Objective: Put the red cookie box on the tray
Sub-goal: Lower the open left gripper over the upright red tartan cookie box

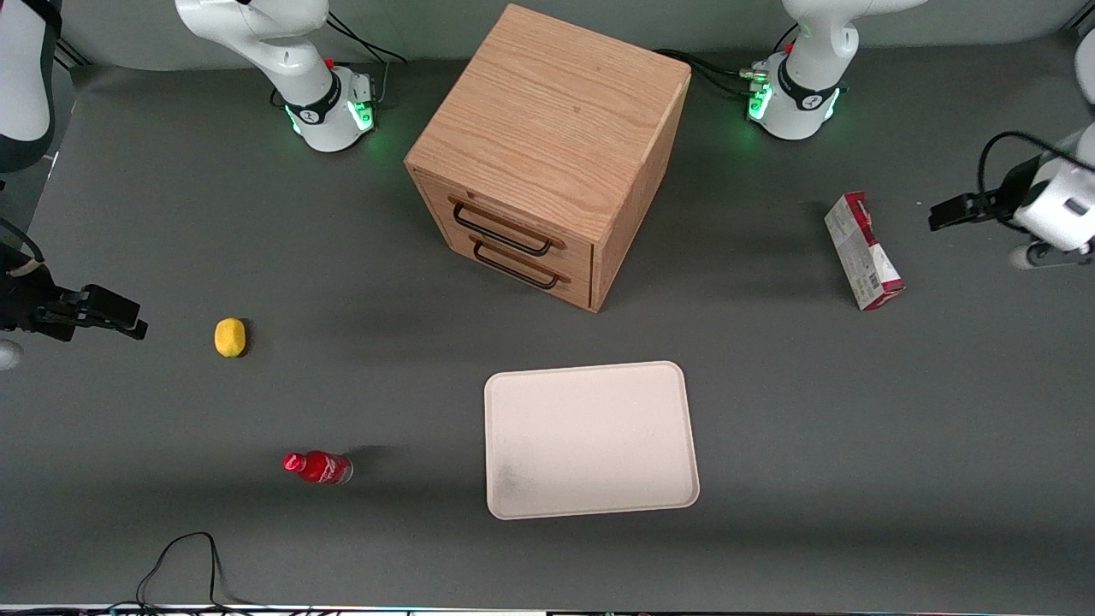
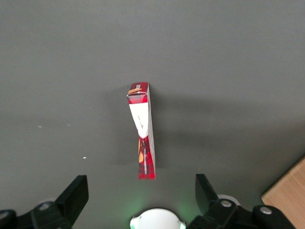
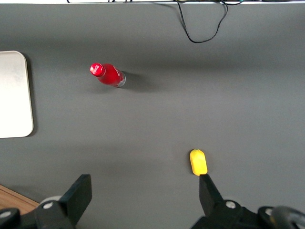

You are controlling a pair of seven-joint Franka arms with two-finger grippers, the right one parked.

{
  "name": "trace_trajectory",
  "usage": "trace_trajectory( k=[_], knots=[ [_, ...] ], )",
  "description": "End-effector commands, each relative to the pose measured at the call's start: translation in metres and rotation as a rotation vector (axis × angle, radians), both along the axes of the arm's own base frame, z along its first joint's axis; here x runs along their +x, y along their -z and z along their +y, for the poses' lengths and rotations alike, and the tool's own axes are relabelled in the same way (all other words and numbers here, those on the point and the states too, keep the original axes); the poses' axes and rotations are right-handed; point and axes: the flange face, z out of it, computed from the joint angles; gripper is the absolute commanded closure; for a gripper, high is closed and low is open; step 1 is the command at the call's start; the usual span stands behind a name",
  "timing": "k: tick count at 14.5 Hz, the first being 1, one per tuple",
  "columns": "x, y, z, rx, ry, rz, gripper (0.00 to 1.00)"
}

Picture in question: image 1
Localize black left arm base cables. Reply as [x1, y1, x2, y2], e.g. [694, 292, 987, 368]
[654, 49, 802, 97]

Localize black right arm base cables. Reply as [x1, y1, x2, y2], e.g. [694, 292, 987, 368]
[325, 10, 409, 109]

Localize wooden drawer cabinet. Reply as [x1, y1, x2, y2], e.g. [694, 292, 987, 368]
[404, 3, 692, 314]

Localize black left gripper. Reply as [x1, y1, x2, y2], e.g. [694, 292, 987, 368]
[929, 154, 1045, 233]

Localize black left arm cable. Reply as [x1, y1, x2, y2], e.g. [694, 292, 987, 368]
[979, 130, 1084, 203]

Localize yellow lemon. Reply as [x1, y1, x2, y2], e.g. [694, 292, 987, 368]
[214, 317, 249, 358]

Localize black loose table cable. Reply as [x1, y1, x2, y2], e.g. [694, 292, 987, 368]
[135, 531, 251, 611]

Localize black arm base cables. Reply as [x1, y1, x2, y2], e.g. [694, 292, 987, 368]
[654, 49, 802, 97]
[325, 10, 409, 109]

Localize black wire drawer handle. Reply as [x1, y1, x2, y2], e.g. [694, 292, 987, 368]
[450, 199, 556, 257]
[471, 239, 563, 291]

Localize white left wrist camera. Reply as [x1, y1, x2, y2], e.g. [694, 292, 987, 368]
[1009, 242, 1095, 271]

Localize beige plastic tray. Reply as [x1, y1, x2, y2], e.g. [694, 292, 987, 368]
[484, 360, 701, 521]

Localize wooden drawer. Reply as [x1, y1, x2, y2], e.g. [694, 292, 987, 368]
[423, 204, 594, 310]
[414, 169, 595, 279]

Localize red soda bottle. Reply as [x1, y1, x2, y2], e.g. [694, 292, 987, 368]
[282, 450, 354, 486]

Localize red cookie box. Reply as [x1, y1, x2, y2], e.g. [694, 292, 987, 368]
[824, 191, 907, 311]

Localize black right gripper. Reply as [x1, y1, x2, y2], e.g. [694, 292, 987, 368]
[0, 245, 149, 342]

